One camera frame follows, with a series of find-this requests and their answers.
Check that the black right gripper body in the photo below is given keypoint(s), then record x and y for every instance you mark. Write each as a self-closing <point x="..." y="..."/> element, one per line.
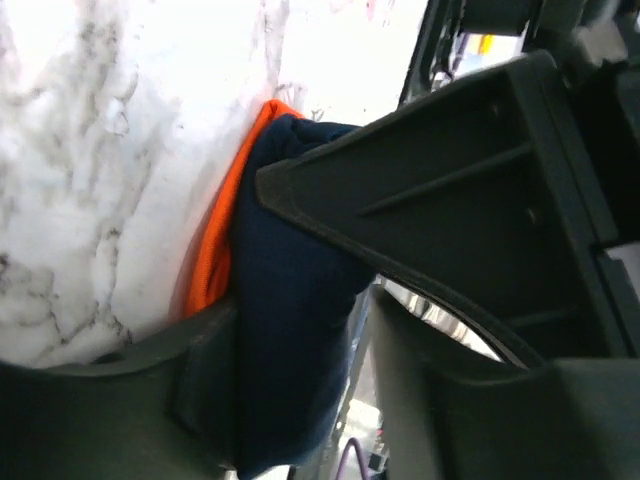
<point x="596" y="47"/>

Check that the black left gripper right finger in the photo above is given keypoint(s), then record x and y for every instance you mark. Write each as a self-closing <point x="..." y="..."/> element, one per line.
<point x="451" y="413"/>

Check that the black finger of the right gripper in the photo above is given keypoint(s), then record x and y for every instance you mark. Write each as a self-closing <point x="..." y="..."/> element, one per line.
<point x="480" y="196"/>

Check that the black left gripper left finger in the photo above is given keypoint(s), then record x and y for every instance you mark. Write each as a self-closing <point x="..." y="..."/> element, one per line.
<point x="162" y="408"/>

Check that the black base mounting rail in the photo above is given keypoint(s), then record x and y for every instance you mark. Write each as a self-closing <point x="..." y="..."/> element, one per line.
<point x="442" y="37"/>

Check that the navy orange underwear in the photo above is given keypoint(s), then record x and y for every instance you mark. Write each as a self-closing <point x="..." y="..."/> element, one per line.
<point x="295" y="295"/>

